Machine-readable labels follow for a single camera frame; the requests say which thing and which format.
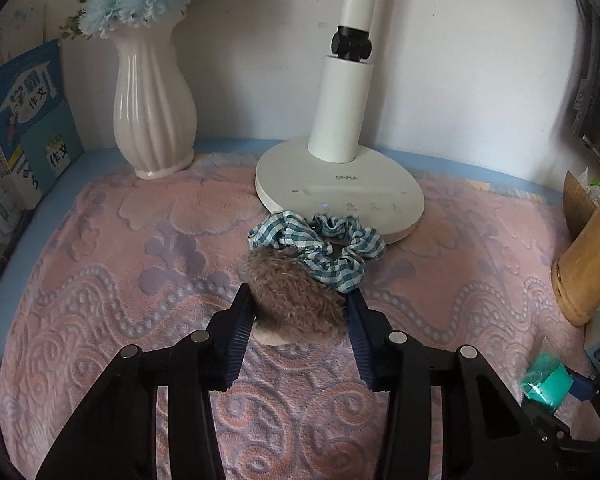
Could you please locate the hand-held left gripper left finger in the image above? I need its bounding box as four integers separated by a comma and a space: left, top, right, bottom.
35, 284, 256, 480

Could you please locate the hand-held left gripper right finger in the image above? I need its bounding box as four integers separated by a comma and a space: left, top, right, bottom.
347, 292, 556, 480

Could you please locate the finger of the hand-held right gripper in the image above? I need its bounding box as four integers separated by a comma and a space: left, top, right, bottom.
566, 367, 600, 403

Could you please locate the brown fuzzy plush item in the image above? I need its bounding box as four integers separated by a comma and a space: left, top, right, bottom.
240, 247, 347, 347

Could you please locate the teal plaid scrunchie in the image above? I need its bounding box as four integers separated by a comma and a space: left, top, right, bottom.
247, 211, 387, 295

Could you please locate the pink patterned blanket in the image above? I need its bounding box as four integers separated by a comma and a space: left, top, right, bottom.
0, 152, 600, 480

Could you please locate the brown pen holder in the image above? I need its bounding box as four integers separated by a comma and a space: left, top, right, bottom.
551, 170, 600, 328

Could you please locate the white ribbed vase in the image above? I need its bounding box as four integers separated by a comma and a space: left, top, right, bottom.
112, 22, 198, 181

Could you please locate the white desk lamp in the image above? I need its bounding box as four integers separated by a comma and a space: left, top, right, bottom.
255, 0, 426, 246

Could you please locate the small teal booklet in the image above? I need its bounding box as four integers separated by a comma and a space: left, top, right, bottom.
20, 100, 85, 181

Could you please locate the dark framed picture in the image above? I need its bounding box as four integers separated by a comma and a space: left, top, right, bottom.
567, 0, 600, 166

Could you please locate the blue cover book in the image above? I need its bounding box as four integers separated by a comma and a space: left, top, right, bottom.
0, 39, 83, 211

